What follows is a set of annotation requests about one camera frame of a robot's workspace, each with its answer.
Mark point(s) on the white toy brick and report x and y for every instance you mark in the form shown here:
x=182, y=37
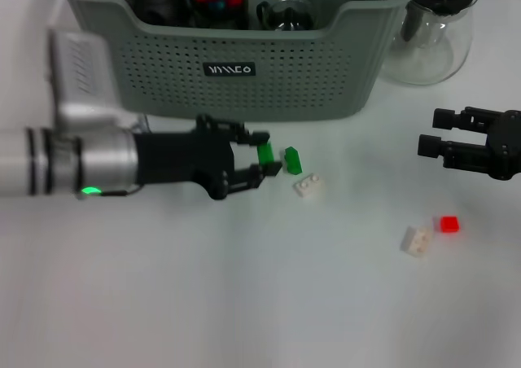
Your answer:
x=417, y=242
x=309, y=187

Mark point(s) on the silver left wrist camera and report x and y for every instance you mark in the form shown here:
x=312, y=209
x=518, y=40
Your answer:
x=81, y=79

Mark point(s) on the dark green toy brick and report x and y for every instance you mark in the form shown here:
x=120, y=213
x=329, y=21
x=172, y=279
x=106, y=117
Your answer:
x=293, y=162

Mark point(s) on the translucent green toy brick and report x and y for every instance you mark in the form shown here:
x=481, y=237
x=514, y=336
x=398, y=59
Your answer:
x=265, y=154

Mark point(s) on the grey-green perforated storage bin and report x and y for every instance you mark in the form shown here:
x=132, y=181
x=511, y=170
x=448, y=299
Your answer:
x=285, y=79

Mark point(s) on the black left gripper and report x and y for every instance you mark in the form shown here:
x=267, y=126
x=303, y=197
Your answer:
x=175, y=156

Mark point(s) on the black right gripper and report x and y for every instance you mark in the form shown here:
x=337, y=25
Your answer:
x=506, y=148

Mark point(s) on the glass carafe black lid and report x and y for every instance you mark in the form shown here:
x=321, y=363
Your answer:
x=431, y=54

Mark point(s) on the black ceramic teapot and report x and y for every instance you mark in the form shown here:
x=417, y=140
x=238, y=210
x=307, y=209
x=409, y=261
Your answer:
x=154, y=1

